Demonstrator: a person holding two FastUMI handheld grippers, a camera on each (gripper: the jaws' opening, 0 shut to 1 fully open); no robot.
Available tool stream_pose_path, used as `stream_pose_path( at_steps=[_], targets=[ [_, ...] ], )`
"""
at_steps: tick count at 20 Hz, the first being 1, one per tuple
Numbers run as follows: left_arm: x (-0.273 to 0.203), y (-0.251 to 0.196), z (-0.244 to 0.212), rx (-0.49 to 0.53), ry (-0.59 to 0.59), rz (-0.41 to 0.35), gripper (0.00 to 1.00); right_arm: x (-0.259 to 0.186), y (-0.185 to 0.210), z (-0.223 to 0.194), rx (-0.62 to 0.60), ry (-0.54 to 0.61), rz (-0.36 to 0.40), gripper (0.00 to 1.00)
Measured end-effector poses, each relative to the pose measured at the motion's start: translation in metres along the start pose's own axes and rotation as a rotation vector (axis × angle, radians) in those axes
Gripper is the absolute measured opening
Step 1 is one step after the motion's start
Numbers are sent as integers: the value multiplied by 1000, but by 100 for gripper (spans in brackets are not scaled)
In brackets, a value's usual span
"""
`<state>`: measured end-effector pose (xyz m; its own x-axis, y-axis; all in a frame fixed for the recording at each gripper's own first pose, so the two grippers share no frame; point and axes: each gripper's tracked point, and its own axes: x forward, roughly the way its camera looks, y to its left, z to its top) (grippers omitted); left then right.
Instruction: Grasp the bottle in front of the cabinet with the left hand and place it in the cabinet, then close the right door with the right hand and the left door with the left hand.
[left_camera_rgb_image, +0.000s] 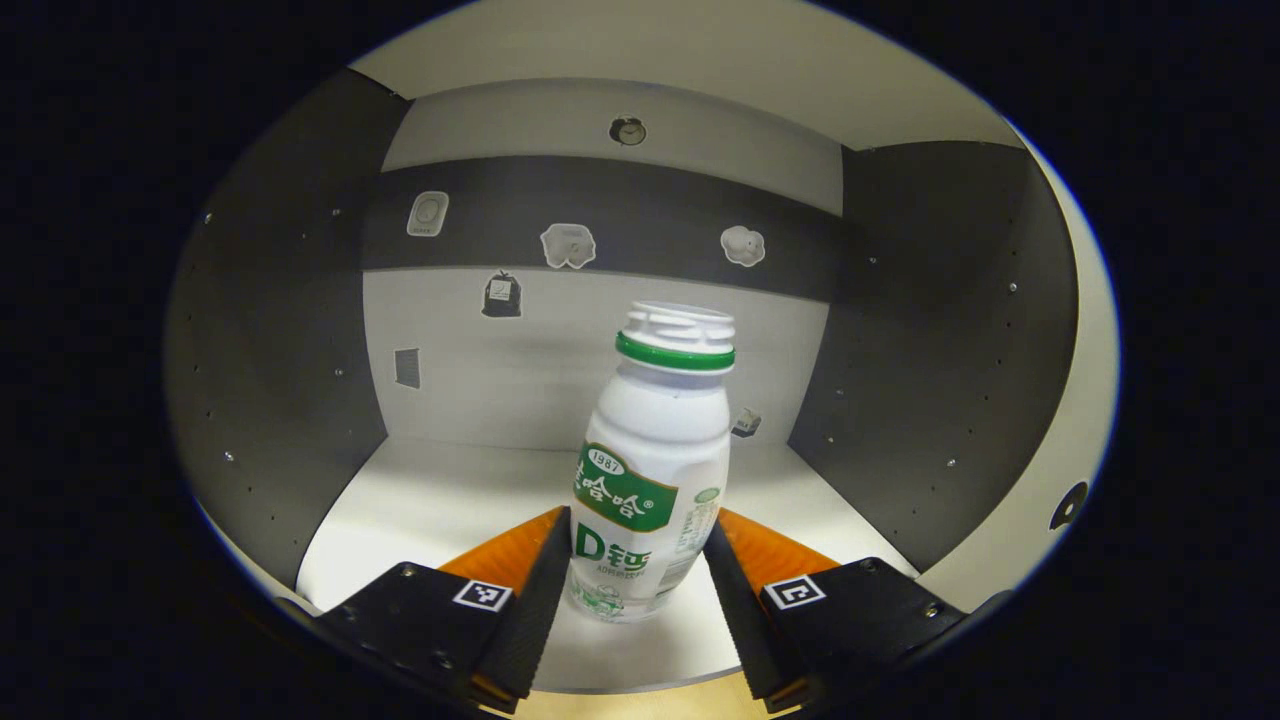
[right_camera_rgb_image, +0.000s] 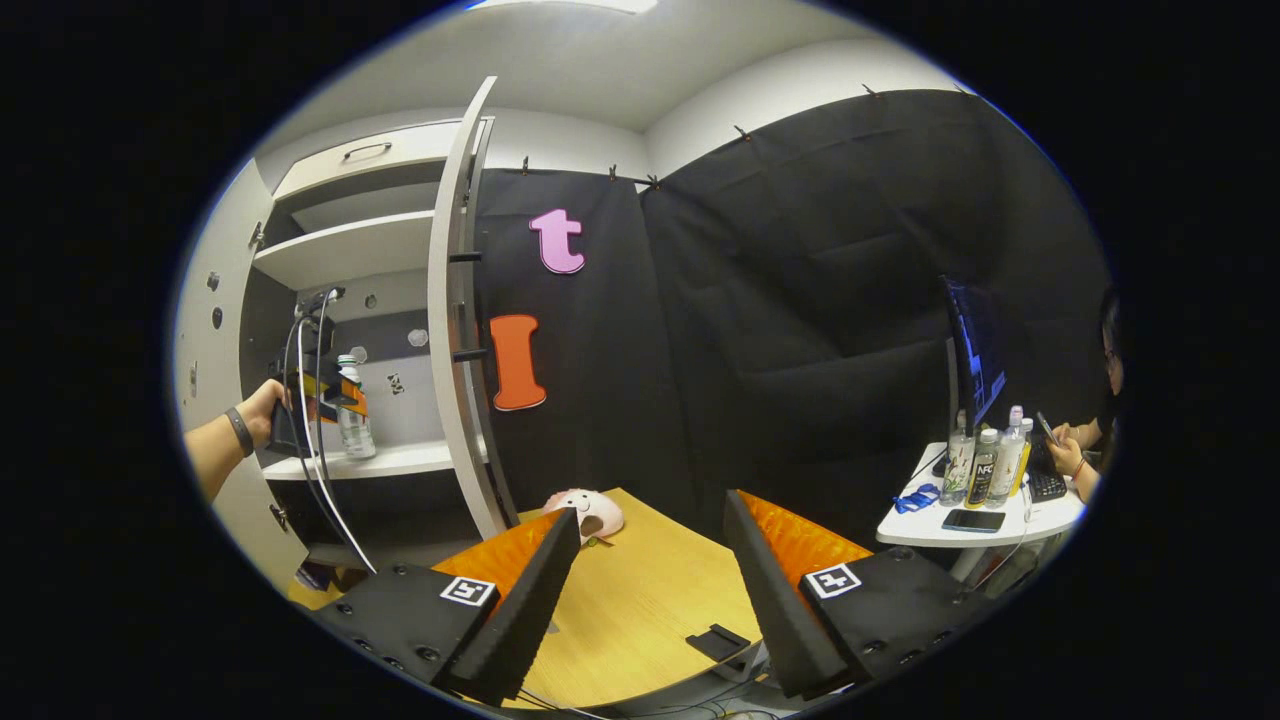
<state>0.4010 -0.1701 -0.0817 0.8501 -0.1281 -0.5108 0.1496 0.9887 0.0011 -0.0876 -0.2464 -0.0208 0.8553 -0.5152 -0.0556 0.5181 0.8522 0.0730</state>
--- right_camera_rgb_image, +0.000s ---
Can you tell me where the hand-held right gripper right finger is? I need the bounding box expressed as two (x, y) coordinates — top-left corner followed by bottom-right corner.
(722, 489), (996, 701)

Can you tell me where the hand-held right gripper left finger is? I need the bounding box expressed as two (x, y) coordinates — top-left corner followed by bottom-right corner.
(308, 506), (583, 707)

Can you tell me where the plastic bottle green label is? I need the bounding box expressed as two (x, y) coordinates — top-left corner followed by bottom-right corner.
(335, 354), (378, 460)

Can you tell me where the black phone stand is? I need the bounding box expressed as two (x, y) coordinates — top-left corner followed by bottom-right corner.
(686, 624), (753, 663)

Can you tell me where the white cabinet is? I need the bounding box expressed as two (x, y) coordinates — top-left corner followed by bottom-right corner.
(240, 118), (501, 571)

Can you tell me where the white cabinet door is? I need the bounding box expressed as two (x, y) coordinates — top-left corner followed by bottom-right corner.
(172, 160), (311, 591)
(427, 76), (519, 541)

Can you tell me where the pink plush toy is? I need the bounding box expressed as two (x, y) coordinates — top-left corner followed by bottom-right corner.
(543, 488), (626, 549)

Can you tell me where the white side table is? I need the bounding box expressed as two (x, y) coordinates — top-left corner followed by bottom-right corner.
(877, 440), (1088, 586)

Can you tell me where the white cabinet drawer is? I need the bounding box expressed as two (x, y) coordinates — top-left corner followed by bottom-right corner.
(272, 120), (466, 201)

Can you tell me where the clear plastic bottle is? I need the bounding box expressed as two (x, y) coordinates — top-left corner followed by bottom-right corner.
(942, 410), (977, 507)

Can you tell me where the dark bottle white cap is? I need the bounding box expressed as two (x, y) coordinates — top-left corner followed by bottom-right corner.
(966, 428), (1001, 509)

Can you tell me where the white bottle pink cap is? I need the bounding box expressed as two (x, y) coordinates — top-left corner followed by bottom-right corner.
(988, 405), (1028, 501)

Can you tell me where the computer monitor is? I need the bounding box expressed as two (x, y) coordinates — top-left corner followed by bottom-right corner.
(940, 275), (1009, 436)

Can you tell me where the ceiling light panel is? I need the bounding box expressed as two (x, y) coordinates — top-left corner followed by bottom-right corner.
(470, 0), (659, 15)

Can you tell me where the black cable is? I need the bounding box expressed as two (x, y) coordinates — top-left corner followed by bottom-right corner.
(282, 310), (373, 575)

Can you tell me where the white cable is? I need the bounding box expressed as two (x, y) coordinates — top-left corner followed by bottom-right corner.
(314, 298), (379, 575)

